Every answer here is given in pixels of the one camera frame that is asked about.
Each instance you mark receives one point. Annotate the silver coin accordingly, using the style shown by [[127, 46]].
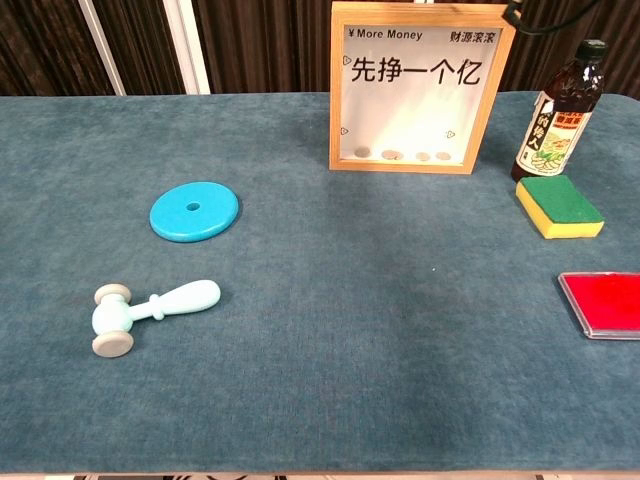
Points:
[[362, 151], [391, 155], [442, 156], [423, 157]]

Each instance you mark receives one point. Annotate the blue velvet tablecloth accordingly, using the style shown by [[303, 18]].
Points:
[[300, 350]]

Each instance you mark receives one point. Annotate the blue disc with hole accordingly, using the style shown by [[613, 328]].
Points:
[[210, 217]]

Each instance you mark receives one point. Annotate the dark pleated curtain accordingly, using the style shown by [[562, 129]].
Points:
[[270, 45]]

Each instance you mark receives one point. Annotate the light blue toy hammer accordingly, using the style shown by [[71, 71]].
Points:
[[117, 315]]

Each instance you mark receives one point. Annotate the green yellow sponge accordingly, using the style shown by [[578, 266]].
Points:
[[560, 202]]

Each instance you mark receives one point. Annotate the dark sauce bottle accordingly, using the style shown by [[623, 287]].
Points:
[[555, 130]]

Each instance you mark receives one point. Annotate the red ink pad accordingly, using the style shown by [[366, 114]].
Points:
[[607, 302]]

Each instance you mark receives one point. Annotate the wooden frame coin bank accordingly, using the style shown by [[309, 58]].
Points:
[[410, 115]]

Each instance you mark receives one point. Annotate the wide white post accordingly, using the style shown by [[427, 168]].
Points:
[[187, 47]]

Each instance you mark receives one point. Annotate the thin white post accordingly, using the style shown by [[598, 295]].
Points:
[[102, 47]]

